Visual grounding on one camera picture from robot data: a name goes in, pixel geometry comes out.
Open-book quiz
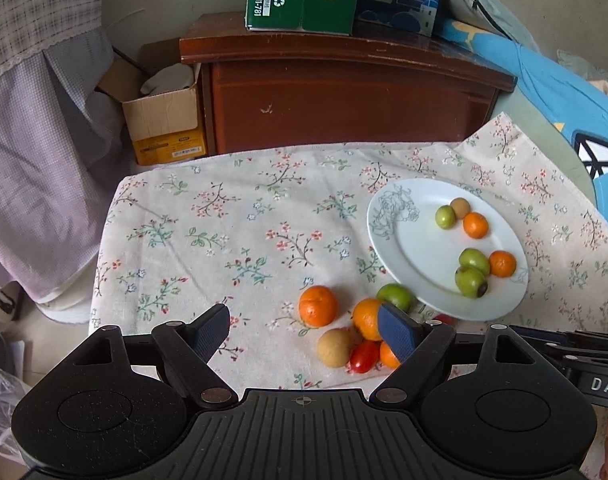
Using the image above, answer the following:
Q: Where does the beige checked curtain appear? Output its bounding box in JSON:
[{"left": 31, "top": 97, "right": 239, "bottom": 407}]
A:
[{"left": 0, "top": 0, "right": 102, "bottom": 88}]

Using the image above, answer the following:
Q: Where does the small orange tangerine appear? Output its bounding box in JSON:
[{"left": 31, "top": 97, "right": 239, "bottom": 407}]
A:
[
  {"left": 488, "top": 250, "right": 517, "bottom": 278},
  {"left": 298, "top": 285, "right": 339, "bottom": 326},
  {"left": 463, "top": 212, "right": 489, "bottom": 239},
  {"left": 352, "top": 298, "right": 385, "bottom": 342},
  {"left": 379, "top": 341, "right": 402, "bottom": 369}
]

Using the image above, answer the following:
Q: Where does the white cloth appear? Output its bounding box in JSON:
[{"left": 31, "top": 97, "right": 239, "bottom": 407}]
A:
[{"left": 140, "top": 62, "right": 197, "bottom": 97}]

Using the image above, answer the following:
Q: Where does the clear plastic bag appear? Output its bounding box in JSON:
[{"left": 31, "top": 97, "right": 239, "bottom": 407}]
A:
[{"left": 0, "top": 360, "right": 34, "bottom": 461}]

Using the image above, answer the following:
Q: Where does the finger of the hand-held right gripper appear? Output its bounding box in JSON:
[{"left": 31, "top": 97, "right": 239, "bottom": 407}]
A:
[
  {"left": 546, "top": 342, "right": 608, "bottom": 367},
  {"left": 509, "top": 325, "right": 608, "bottom": 348}
]

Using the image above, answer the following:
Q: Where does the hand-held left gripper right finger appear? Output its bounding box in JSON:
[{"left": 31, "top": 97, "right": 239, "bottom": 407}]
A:
[{"left": 369, "top": 302, "right": 542, "bottom": 406}]

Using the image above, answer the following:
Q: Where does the floral tablecloth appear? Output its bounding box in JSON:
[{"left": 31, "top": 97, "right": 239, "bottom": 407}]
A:
[{"left": 88, "top": 111, "right": 608, "bottom": 396}]

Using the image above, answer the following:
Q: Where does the brown cardboard box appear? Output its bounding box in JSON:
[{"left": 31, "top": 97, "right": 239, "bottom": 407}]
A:
[{"left": 98, "top": 40, "right": 208, "bottom": 167}]

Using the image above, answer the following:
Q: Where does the green lime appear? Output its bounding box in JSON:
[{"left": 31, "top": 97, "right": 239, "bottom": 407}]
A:
[{"left": 376, "top": 283, "right": 415, "bottom": 313}]

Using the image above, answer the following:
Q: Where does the white plate with flower print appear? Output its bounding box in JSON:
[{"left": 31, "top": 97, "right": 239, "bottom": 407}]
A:
[{"left": 367, "top": 178, "right": 530, "bottom": 322}]

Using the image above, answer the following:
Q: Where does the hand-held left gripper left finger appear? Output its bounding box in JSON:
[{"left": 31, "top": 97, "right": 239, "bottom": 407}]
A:
[{"left": 66, "top": 304, "right": 237, "bottom": 408}]

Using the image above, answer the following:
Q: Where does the brown wooden nightstand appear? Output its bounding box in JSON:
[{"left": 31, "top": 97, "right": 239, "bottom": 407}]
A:
[{"left": 179, "top": 11, "right": 517, "bottom": 157}]

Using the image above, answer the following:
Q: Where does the purple checked cloth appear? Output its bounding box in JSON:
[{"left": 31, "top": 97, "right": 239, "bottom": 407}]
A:
[{"left": 0, "top": 25, "right": 124, "bottom": 306}]

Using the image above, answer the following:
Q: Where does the pale quilted cushion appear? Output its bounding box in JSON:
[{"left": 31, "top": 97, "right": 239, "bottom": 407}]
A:
[{"left": 556, "top": 49, "right": 608, "bottom": 98}]

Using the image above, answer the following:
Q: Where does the sage green bedding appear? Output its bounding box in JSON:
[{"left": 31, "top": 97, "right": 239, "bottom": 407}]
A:
[{"left": 489, "top": 80, "right": 600, "bottom": 201}]

